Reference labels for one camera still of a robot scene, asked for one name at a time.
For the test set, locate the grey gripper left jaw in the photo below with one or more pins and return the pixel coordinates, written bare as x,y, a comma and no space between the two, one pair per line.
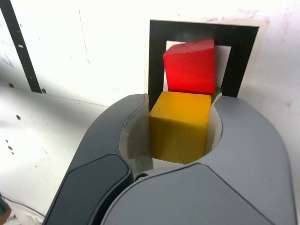
93,164

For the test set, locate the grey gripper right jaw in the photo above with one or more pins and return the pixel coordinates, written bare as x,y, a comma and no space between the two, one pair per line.
222,187

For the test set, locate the yellow cube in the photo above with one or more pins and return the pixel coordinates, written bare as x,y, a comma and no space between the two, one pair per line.
178,126

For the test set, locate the green cube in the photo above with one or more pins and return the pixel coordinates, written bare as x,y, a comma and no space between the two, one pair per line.
217,92

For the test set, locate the black tape square outline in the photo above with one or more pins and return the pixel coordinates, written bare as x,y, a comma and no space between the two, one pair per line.
156,58

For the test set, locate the red cube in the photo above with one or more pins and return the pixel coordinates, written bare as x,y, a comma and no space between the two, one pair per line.
189,70

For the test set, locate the black tape strip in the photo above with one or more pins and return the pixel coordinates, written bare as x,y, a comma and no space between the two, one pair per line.
21,47

